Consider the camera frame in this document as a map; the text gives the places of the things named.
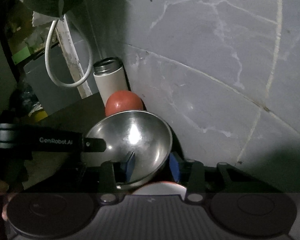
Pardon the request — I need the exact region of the green box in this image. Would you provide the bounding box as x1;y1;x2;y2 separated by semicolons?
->
12;47;33;64

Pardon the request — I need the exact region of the white looped hose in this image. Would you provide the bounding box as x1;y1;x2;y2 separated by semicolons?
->
44;19;94;88

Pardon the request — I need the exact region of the deep steel mixing bowl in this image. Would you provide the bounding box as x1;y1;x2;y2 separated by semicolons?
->
81;110;173;190

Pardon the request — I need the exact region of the red ball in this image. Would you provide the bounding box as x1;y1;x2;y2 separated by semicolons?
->
105;90;143;116

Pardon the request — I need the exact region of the white thermos flask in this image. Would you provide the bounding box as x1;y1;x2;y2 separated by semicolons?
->
93;57;128;106

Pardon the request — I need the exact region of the person's left hand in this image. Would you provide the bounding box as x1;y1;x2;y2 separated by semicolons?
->
0;192;18;222

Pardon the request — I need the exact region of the white bowl red rim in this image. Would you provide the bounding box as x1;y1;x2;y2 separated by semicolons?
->
133;181;186;197

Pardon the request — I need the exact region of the dark grey cabinet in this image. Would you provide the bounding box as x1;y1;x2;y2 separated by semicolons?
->
24;39;101;116

